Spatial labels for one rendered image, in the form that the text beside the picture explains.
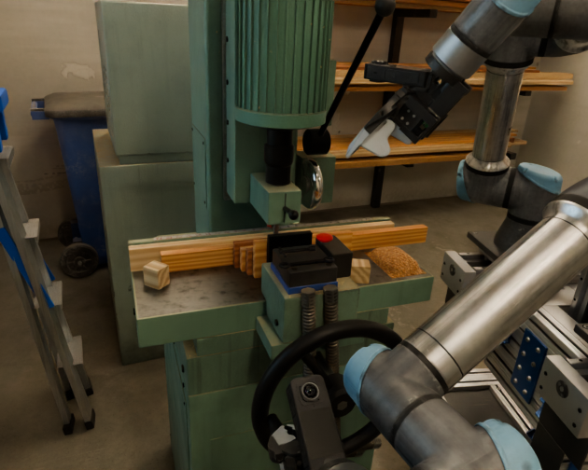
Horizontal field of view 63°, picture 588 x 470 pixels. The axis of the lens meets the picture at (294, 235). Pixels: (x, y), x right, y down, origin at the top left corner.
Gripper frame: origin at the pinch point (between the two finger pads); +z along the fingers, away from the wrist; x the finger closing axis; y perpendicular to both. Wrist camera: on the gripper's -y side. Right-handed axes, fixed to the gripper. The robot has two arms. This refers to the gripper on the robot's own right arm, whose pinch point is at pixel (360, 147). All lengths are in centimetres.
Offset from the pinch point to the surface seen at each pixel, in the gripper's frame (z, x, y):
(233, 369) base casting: 41.4, -21.1, 13.6
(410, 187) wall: 130, 313, -6
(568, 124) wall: 21, 381, 45
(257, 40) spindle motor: -4.3, -9.0, -23.7
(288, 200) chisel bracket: 17.1, -3.2, -3.5
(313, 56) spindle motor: -7.1, -3.4, -16.1
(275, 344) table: 26.0, -23.0, 15.6
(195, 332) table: 35.7, -26.5, 4.2
